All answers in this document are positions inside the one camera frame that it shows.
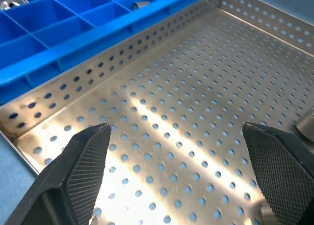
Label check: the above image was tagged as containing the perforated steel tray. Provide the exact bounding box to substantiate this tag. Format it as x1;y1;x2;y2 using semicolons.
0;0;314;225

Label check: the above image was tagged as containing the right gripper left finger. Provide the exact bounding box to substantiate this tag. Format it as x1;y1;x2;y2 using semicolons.
4;123;112;225

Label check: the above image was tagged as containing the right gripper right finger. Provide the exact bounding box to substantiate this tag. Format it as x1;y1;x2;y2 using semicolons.
242;122;314;225

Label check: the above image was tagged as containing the metal roller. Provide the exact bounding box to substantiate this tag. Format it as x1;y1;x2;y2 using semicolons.
132;0;151;11
293;112;314;140
0;0;29;11

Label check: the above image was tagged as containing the blue compartment plastic tray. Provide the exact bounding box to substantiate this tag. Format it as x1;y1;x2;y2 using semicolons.
0;0;216;107

